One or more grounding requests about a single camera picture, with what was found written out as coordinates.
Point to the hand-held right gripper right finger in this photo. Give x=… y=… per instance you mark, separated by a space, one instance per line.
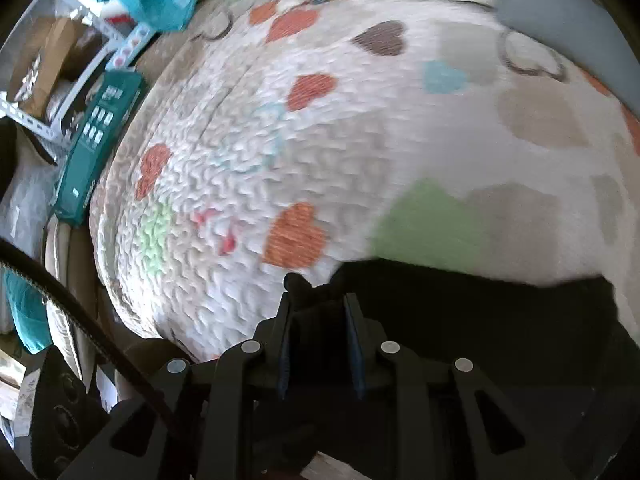
x=357 y=360

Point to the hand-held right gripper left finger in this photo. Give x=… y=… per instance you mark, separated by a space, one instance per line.
x=286 y=360

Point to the black pants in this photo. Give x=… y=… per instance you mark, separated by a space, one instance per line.
x=475 y=320

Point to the teal cloth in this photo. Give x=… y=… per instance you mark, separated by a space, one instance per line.
x=27 y=310

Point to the heart patterned quilt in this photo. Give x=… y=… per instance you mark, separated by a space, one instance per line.
x=350 y=160

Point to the clear plastic bag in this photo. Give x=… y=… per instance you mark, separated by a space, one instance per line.
x=25 y=205

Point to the green box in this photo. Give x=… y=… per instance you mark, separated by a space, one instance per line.
x=97 y=145

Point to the white metal shelf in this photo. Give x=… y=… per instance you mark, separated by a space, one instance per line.
x=30 y=115

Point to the cardboard box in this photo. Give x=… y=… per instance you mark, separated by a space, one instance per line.
x=45 y=60

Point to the dotted white strip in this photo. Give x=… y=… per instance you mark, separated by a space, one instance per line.
x=129 y=45

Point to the grey laptop bag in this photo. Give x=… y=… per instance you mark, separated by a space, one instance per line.
x=550 y=20

